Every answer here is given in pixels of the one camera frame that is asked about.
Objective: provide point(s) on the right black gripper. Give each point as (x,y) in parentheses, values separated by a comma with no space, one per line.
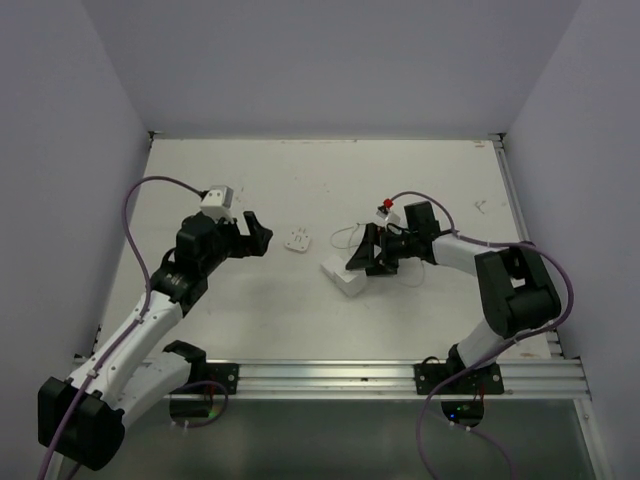
(364,257)

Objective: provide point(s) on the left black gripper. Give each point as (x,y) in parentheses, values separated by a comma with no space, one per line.
(244,245)

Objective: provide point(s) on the white cube power socket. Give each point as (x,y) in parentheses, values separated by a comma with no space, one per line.
(350,283)

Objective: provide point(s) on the white square plug adapter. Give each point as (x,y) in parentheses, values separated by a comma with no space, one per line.
(298,240)

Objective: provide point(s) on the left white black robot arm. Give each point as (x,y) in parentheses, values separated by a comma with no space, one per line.
(85,416)

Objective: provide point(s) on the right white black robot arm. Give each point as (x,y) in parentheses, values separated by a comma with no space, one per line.
(516,292)

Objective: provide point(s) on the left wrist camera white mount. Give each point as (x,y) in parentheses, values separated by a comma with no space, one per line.
(216,203)

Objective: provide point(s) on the right wrist camera red mount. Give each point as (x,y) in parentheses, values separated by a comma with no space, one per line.
(386,214)

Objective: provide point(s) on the aluminium extrusion rail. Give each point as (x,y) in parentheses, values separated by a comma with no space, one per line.
(523,379)

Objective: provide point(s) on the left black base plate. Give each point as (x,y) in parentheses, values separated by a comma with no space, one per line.
(225,373)

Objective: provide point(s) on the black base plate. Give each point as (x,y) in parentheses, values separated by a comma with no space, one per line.
(430,372)
(225,373)

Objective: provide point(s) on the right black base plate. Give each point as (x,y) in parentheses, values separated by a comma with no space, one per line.
(430,372)

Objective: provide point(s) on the right side aluminium rail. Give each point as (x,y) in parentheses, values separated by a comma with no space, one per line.
(552,338)

